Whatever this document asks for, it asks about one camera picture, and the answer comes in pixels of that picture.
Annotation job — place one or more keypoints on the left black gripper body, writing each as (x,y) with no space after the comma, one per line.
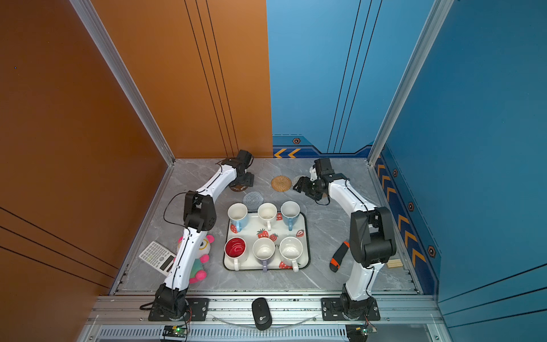
(247,180)

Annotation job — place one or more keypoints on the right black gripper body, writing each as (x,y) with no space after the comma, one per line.
(311,188)

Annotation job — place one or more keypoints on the grey woven round coaster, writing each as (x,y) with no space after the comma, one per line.
(253,200)

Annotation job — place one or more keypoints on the light blue mug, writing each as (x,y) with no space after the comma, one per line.
(238,214)

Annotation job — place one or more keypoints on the tan rattan round coaster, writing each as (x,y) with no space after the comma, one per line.
(281,183)

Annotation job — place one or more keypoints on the glossy brown round coaster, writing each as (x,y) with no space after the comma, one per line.
(238,188)

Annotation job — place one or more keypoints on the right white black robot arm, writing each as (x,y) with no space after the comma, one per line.
(371,236)

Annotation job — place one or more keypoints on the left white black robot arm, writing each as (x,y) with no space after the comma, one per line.
(199,217)

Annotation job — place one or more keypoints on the white mug back middle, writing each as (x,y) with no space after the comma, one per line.
(267,213)

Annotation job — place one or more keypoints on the white mug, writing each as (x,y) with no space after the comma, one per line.
(267,213)
(291,249)

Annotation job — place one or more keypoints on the white mug front right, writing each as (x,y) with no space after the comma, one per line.
(291,249)

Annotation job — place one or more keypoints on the white strawberry tray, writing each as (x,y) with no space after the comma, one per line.
(254,230)

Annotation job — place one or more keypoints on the red inside mug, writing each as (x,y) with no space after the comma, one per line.
(236,252)

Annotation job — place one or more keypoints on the purple mug front middle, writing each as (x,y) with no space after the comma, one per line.
(263,250)

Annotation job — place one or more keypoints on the black orange utility knife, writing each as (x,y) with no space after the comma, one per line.
(338,256)

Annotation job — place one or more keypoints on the pink panda plush toy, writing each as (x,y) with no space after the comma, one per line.
(198,273)

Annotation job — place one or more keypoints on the small wooden block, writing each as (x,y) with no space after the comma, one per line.
(395,263)

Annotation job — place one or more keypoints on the white calculator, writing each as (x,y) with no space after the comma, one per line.
(158,257)

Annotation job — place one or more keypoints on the black computer mouse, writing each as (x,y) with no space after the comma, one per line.
(261,314)

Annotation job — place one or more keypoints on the right green circuit board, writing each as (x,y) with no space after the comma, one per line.
(359,333)

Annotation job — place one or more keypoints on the green circuit board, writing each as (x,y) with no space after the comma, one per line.
(174,333)
(359,333)

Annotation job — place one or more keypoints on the left green circuit board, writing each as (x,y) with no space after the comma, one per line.
(174,333)

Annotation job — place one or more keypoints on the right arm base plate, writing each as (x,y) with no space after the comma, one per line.
(338,309)

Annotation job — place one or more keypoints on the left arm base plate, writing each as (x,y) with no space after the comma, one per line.
(189,309)

